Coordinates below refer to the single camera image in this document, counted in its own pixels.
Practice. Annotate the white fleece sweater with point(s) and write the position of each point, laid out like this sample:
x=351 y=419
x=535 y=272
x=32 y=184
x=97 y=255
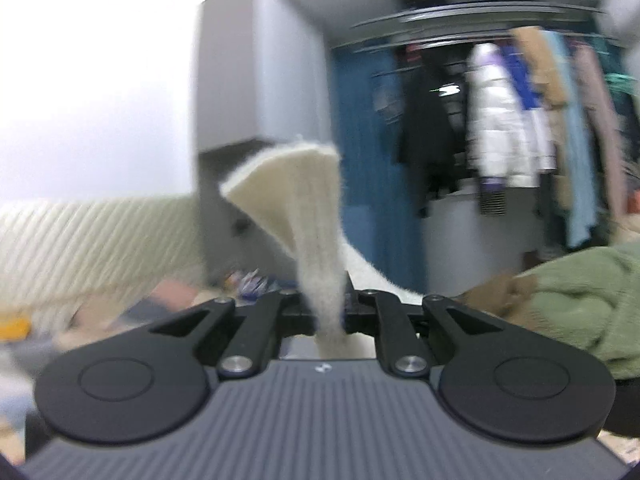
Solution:
x=315 y=220

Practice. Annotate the blue and white jacket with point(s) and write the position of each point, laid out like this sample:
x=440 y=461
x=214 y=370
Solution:
x=525 y=75

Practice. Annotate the blue curtain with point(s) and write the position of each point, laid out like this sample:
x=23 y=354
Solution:
x=370 y=160

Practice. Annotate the green fleece blanket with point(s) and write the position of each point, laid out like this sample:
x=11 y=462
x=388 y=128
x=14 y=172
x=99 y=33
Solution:
x=585 y=305

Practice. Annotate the striped knit garment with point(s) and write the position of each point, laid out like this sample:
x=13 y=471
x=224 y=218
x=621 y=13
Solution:
x=492 y=202

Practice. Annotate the light blue hanging cloth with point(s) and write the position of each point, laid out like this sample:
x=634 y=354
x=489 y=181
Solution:
x=577 y=160

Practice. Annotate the green clothes hangers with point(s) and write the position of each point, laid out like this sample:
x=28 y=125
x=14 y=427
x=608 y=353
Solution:
x=620 y=77

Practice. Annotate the metal clothes rack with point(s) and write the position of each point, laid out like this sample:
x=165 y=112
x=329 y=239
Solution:
x=475 y=15

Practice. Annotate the black wall socket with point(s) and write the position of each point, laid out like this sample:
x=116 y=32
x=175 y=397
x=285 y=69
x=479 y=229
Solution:
x=241 y=226

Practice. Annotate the white round cabinet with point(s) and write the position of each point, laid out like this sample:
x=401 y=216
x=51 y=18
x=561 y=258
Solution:
x=480 y=250

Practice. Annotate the white puffer jacket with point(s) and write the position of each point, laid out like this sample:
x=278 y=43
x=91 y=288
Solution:
x=500 y=125

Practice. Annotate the brown hoodie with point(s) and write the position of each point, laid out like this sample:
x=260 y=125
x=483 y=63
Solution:
x=492 y=292

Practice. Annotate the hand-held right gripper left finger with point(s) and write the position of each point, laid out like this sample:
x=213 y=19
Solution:
x=300 y=321

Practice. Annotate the yellow object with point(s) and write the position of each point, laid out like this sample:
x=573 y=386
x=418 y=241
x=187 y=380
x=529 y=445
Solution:
x=14 y=327

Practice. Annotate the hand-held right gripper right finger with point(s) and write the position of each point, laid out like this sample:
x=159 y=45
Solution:
x=357 y=321

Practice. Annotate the tan coat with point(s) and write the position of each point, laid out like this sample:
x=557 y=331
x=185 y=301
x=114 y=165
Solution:
x=542 y=65

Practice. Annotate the cream quilted headboard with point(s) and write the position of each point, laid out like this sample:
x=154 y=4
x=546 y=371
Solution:
x=90 y=250

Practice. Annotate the bedside clutter of small bottles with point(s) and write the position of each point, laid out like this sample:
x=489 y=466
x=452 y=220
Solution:
x=250 y=282

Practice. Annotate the patchwork quilt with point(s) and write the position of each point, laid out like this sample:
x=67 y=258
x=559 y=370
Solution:
x=125 y=310

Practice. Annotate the grey wardrobe cabinet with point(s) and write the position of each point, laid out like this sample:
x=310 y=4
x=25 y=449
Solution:
x=260 y=70

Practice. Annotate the pink pants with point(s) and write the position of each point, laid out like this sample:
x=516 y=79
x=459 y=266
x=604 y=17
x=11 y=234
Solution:
x=602 y=125

